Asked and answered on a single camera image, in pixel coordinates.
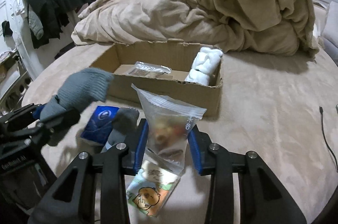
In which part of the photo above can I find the beige bed sheet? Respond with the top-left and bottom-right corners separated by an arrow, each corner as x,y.
22,44 -> 337,223

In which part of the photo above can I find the white coat rack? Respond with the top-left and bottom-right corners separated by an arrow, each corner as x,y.
1,0 -> 37,80

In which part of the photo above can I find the grey knitted sock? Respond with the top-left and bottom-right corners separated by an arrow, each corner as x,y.
40,68 -> 113,120

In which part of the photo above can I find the clear snack zip bag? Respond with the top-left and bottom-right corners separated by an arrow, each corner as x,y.
131,84 -> 207,174

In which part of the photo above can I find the beige fleece blanket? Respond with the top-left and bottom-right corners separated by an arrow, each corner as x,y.
72,0 -> 320,57

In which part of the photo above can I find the blue tissue pack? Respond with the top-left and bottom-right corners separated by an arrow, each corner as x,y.
80,105 -> 119,146

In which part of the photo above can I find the white sock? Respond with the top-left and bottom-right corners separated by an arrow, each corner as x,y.
184,46 -> 224,86

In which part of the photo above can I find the small clear plastic bag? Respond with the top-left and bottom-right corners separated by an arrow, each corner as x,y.
124,61 -> 172,78

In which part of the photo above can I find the black charging cable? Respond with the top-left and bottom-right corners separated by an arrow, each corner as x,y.
318,106 -> 338,173

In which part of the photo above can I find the brown cardboard box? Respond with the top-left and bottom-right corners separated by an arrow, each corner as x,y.
91,41 -> 223,117

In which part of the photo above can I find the white embroidered pillow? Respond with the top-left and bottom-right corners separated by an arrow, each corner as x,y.
321,1 -> 338,65

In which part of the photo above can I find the green cartoon tissue pack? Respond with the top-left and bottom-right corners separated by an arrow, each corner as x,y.
126,160 -> 180,217

